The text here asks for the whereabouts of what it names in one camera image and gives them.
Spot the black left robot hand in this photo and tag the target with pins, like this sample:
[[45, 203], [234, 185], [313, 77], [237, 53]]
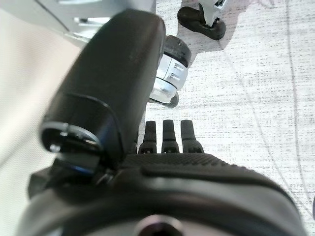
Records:
[[197, 196]]

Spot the grey striped rug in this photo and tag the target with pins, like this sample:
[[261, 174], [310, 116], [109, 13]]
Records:
[[246, 98]]

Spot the robot left leg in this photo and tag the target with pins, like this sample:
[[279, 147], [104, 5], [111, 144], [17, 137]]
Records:
[[169, 73]]

